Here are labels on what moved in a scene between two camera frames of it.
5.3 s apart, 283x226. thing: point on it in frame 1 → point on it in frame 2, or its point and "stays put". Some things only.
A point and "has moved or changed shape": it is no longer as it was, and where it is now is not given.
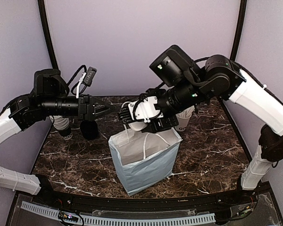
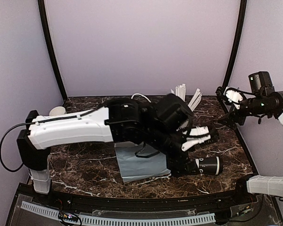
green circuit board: [66, 216] stays put
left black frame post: [41, 4] stays put
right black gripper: [156, 125] → [228, 117]
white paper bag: [141, 159] has moved or changed shape
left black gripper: [87, 101] → [174, 164]
